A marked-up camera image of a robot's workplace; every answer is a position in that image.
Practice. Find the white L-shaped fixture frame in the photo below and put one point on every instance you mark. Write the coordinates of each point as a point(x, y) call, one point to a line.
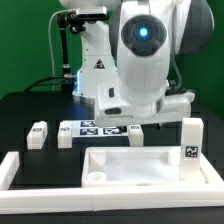
point(202, 189)

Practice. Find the white desk top panel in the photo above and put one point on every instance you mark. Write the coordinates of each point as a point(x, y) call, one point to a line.
point(134, 166)

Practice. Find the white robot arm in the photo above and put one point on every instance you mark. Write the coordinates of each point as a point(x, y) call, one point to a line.
point(144, 37)

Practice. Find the silver camera on stand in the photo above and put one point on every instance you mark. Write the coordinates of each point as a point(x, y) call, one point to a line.
point(96, 13)

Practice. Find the fiducial marker sheet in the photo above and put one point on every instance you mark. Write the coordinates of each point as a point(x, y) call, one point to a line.
point(87, 128)

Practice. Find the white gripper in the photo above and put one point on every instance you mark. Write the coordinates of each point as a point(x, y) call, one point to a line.
point(111, 110)

